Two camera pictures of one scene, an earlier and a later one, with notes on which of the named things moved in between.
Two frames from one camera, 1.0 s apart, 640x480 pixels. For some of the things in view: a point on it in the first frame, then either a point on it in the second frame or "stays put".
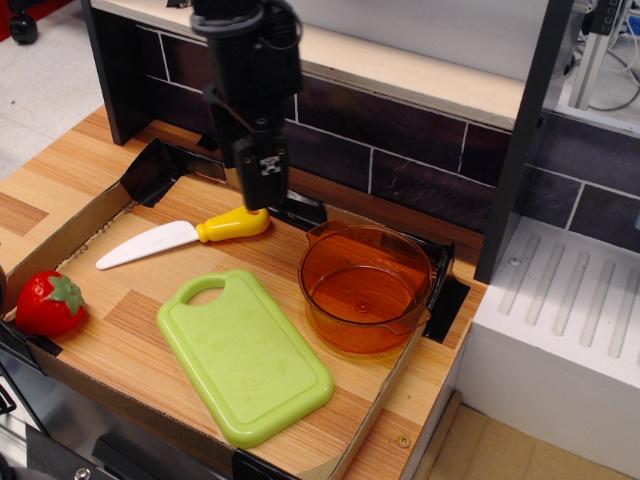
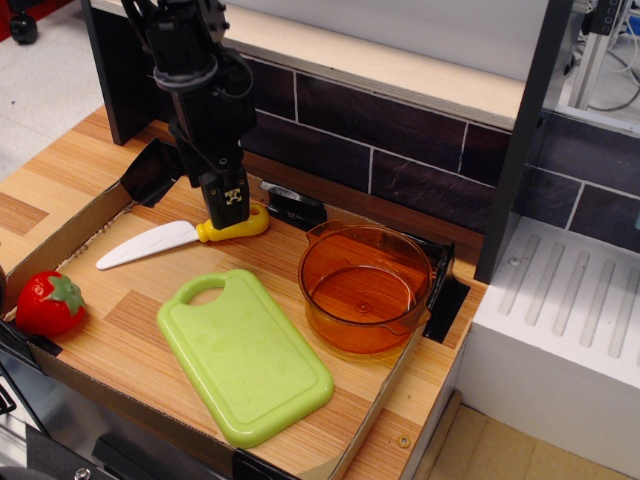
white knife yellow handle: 239,221 stays put
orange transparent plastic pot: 365,289 stays put
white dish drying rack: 554,349 stays put
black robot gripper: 256,75 -> 210,127
